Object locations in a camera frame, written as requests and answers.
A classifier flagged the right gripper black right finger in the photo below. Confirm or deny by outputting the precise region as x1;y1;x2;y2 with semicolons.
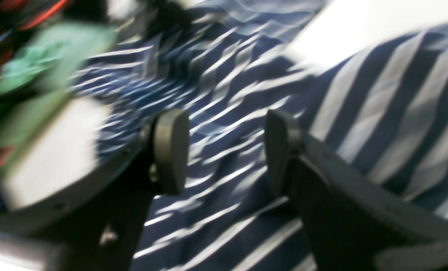
265;110;448;271

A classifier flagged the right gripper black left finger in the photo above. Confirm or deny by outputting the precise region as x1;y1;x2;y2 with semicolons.
0;108;189;271

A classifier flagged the navy white striped t-shirt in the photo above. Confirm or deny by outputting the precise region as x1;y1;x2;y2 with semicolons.
73;0;448;271

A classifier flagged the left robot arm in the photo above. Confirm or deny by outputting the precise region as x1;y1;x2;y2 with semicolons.
0;0;191;107

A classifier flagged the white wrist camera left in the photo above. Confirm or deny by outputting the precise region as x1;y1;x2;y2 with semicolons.
0;96;113;211

